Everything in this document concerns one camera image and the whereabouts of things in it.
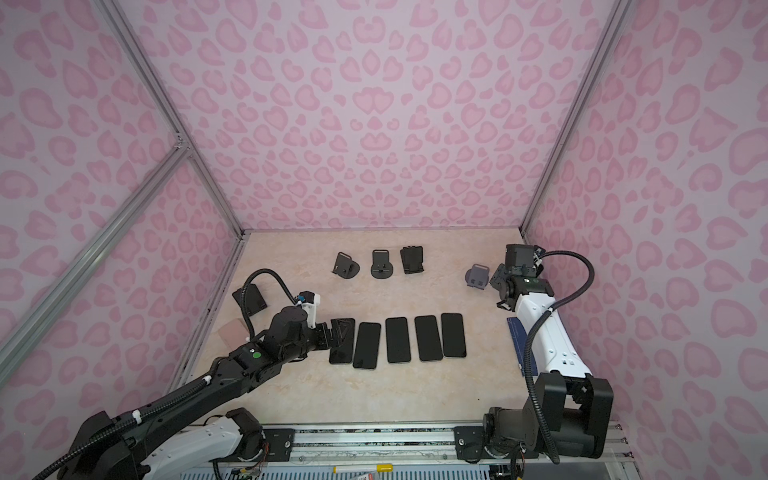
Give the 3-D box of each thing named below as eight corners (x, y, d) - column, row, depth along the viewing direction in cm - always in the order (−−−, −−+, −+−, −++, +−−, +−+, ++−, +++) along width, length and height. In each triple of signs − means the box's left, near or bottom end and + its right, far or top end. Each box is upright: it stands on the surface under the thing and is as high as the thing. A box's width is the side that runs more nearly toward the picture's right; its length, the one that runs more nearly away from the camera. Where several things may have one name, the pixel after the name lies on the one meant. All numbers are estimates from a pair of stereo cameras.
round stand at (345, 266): (334, 276, 109) (331, 263, 103) (342, 264, 112) (339, 251, 107) (353, 282, 107) (350, 270, 101) (360, 270, 110) (358, 257, 105)
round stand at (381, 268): (372, 278, 108) (370, 260, 100) (372, 267, 111) (370, 249, 104) (393, 278, 108) (393, 260, 100) (393, 267, 111) (393, 249, 104)
